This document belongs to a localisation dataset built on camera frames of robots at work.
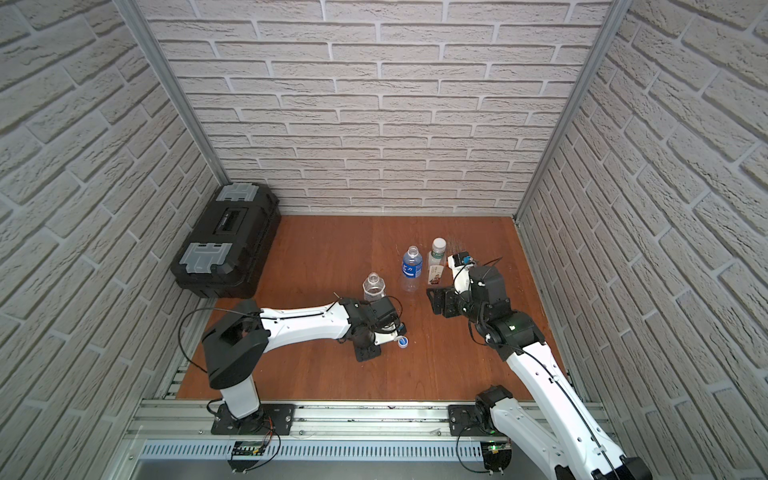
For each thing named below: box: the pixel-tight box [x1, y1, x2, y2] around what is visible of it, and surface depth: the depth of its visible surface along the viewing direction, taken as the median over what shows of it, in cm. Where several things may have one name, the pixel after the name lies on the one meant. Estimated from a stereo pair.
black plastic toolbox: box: [170, 182, 281, 299], surface depth 94 cm
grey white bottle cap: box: [433, 237, 447, 253], surface depth 88 cm
